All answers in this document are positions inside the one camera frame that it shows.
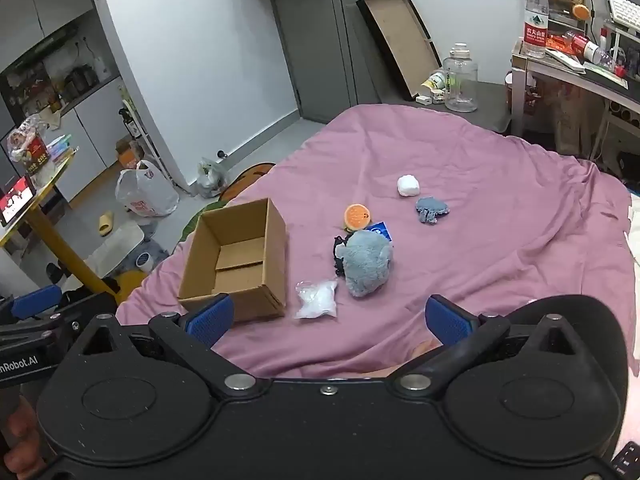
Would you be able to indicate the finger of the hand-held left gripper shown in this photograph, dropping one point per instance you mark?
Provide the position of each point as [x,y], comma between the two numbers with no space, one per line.
[82,307]
[36,303]

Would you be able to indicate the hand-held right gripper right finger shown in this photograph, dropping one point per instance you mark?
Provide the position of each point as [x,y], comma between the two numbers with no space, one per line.
[447,321]

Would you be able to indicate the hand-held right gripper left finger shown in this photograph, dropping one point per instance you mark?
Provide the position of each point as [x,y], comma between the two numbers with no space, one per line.
[210,317]

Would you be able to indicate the brown cardboard box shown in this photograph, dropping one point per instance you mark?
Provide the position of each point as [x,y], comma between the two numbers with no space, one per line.
[240,230]

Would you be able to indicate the grey fluffy plush toy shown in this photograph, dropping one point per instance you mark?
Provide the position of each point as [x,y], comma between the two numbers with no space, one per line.
[367,267]

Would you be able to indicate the clear bag of white filling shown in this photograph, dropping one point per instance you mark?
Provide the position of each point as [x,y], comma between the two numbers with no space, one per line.
[316,300]

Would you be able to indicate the blue-grey knitted cloth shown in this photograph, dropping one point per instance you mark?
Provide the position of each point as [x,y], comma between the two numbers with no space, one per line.
[431,209]

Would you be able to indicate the blue tissue pack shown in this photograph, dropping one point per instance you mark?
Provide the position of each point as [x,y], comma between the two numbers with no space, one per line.
[380,230]

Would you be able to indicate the black fabric item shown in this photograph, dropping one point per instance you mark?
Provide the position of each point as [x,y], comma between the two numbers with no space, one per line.
[340,257]

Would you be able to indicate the person's left hand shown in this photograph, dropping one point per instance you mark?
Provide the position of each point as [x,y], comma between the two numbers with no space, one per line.
[20,425]

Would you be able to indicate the white flat board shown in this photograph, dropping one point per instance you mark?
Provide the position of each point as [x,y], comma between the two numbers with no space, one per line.
[115,247]

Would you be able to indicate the yellow side table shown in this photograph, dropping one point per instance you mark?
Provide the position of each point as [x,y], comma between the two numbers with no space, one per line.
[65,240]

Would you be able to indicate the white tape roll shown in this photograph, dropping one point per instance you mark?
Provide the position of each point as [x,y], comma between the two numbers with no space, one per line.
[145,261]

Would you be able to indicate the yellow slipper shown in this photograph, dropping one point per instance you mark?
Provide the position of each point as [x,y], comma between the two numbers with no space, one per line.
[105,224]

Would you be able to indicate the pink bedsheet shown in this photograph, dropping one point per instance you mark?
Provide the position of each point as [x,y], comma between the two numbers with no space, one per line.
[500,240]

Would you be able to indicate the tablet with red screen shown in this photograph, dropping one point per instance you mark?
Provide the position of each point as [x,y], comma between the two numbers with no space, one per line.
[16,201]

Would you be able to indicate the white plastic shopping bag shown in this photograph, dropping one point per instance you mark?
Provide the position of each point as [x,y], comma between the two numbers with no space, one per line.
[145,192]

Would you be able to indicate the clear plastic bag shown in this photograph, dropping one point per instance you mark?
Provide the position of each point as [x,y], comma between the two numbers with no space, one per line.
[210,180]

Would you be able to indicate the orange burger plush toy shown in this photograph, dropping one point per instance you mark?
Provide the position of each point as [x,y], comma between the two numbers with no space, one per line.
[356,216]

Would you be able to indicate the orange and green rug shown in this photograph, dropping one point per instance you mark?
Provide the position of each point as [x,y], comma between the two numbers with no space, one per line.
[240,180]

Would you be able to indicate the white rolled cloth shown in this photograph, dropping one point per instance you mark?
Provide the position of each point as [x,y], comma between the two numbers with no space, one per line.
[407,186]

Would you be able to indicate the stack of books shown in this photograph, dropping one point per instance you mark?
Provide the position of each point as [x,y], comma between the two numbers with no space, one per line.
[61,149]

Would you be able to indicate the snack bag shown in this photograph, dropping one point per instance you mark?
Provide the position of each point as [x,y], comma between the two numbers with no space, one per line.
[27,145]

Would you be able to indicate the small cardboard box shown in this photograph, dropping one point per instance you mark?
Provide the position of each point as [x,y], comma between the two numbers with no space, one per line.
[129,154]

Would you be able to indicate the black spray bottle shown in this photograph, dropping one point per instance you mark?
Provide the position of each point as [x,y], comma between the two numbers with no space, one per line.
[130,122]

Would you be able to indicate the grey low cabinet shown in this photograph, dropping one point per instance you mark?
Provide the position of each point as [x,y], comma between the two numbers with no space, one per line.
[487,105]

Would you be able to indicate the black keyboard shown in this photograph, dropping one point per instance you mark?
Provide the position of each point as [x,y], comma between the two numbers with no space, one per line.
[627,460]

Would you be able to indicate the white and green bottle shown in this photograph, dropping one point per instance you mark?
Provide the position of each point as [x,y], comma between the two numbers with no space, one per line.
[433,81]

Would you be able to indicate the large clear glass jar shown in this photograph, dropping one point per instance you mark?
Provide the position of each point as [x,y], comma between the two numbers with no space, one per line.
[460,80]

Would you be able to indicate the white desk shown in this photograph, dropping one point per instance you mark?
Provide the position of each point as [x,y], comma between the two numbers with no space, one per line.
[560,72]

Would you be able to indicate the grey door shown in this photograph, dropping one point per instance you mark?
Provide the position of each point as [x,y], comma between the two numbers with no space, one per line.
[325,45]

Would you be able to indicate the red and white can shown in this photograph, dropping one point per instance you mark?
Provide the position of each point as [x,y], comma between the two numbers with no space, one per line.
[585,47]

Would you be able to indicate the red label water bottle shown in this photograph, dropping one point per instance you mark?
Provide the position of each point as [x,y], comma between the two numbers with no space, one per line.
[536,15]

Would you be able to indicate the round orange toy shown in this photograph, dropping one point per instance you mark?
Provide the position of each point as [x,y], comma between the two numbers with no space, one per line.
[580,13]

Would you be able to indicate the white keyboard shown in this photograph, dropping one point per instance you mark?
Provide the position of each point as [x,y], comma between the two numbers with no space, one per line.
[622,10]

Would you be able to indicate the brown board with black frame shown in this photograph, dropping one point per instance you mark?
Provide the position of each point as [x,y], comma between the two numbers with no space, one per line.
[400,45]

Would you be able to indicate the white wall cabinet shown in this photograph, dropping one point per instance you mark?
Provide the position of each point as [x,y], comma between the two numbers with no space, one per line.
[55,20]

